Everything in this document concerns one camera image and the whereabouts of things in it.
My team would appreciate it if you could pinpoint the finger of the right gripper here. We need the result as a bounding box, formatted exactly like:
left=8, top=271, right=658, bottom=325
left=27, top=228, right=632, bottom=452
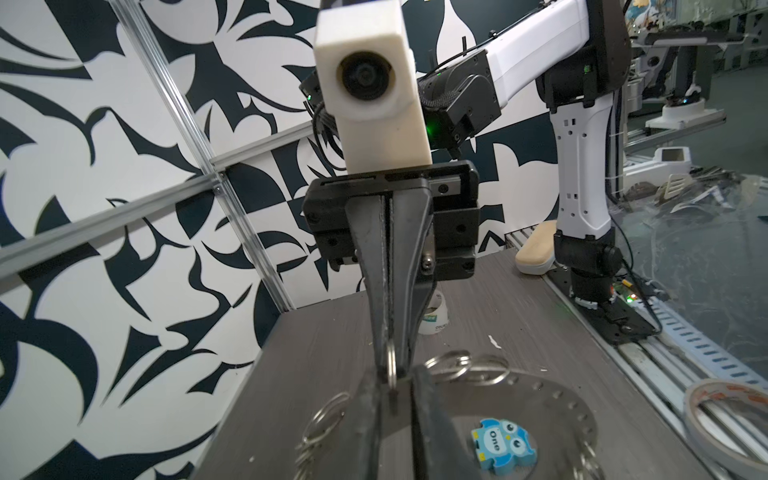
left=345, top=195, right=392, bottom=381
left=390, top=188, right=435, bottom=375

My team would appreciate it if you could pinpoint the small white tape roll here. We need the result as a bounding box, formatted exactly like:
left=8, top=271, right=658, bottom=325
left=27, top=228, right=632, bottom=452
left=418, top=289, right=449, bottom=336

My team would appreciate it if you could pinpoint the white slotted cable duct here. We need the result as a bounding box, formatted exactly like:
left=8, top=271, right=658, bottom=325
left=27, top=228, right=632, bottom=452
left=650, top=299, right=767, bottom=391

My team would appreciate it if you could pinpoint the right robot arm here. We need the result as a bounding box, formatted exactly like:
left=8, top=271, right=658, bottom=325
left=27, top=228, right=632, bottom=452
left=303, top=1, right=631, bottom=384

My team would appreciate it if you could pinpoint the clear tape roll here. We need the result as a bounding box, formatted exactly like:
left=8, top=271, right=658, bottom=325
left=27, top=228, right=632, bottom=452
left=683, top=379, right=767, bottom=479

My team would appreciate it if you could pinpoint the beige foam pad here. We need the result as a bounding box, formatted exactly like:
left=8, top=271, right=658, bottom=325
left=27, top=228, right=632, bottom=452
left=515, top=220, right=557, bottom=276

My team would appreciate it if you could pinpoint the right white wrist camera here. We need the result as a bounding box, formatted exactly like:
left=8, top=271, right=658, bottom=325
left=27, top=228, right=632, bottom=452
left=313, top=1, right=432, bottom=174

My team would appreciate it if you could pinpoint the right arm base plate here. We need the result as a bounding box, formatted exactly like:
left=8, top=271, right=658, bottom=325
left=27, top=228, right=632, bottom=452
left=546, top=266, right=658, bottom=346

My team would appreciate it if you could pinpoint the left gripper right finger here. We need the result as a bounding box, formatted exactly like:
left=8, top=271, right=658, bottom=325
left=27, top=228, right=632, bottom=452
left=411, top=366, right=480, bottom=480

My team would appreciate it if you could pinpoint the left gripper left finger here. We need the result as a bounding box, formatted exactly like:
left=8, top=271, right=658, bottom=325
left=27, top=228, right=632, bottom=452
left=323, top=370, right=382, bottom=479

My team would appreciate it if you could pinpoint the blue owl eraser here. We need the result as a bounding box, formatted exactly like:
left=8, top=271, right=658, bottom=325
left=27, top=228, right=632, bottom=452
left=471, top=418, right=538, bottom=475

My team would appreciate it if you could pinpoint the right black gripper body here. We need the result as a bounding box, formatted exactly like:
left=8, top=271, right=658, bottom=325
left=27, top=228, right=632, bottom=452
left=302, top=160, right=480, bottom=281

